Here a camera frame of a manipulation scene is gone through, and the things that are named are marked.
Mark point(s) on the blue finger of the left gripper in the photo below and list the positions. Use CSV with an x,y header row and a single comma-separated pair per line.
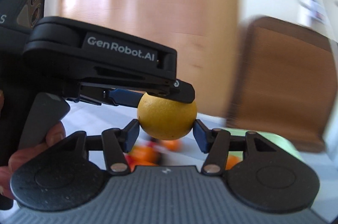
x,y
121,97

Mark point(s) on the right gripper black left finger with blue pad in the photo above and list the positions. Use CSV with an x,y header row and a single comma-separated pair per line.
x,y
75,170

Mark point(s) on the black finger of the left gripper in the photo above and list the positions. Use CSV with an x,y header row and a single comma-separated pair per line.
x,y
177,91

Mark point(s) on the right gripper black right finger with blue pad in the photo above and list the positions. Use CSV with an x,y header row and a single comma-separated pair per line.
x,y
268,179

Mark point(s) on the large yellow citrus fruit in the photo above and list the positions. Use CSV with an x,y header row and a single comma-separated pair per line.
x,y
165,119

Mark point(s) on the orange mandarin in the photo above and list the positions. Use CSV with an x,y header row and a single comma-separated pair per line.
x,y
146,154
172,145
232,161
135,164

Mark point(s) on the orange mandarin back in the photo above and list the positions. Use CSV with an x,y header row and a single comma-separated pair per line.
x,y
135,164

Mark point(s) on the person left hand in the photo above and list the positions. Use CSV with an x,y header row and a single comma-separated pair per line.
x,y
30,124

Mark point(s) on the light green plastic basin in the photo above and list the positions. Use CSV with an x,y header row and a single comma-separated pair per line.
x,y
274,138

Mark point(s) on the blue white striped tablecloth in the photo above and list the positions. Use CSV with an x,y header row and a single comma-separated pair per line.
x,y
95,119

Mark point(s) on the red tomato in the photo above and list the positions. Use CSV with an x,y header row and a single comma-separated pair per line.
x,y
130,160

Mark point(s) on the wood pattern board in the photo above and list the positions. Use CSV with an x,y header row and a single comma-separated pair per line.
x,y
203,32

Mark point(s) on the brown woven mat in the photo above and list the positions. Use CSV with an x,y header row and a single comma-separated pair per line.
x,y
286,82

